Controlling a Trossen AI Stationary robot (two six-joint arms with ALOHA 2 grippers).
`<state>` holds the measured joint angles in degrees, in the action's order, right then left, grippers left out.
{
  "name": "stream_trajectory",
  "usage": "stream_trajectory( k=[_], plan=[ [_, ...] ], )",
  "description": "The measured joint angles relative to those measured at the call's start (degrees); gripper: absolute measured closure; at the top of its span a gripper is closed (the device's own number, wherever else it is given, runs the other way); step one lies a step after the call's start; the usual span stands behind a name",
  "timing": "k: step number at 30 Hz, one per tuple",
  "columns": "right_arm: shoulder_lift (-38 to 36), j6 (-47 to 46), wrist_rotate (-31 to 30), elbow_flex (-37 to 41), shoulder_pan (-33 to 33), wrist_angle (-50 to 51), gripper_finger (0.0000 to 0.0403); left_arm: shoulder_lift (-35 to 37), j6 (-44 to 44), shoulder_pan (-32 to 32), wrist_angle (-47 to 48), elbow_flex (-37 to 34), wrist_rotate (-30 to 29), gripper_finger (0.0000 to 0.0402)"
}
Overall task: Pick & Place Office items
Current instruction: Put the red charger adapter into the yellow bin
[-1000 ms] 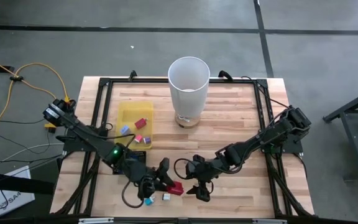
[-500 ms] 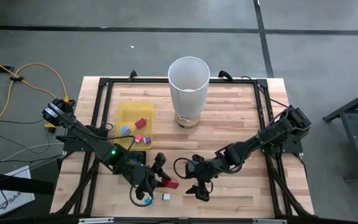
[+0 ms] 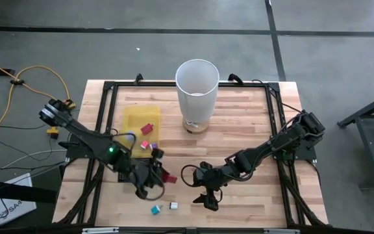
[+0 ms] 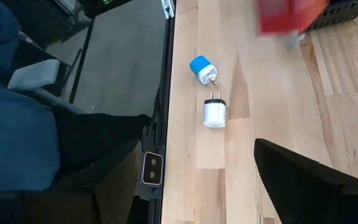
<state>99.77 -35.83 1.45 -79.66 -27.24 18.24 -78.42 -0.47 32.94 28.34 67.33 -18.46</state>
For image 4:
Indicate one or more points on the black plastic slotted basket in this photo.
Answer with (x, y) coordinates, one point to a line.
(337, 14)

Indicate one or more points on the red multiport USB charger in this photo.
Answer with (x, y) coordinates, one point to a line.
(291, 15)

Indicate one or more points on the person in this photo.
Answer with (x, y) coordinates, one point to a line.
(11, 124)

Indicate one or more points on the black table-level camera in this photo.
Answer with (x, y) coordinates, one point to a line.
(152, 168)

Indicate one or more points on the silver aluminium bracket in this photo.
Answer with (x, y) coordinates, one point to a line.
(168, 7)

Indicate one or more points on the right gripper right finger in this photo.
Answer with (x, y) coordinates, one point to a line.
(315, 193)

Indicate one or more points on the grey chair armrest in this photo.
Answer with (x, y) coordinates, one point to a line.
(33, 74)

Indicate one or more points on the white charger with blue cap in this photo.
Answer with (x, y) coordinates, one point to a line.
(202, 68)

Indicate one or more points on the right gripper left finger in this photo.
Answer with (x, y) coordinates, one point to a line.
(113, 193)

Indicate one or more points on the white USB wall charger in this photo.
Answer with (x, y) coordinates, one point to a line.
(214, 113)

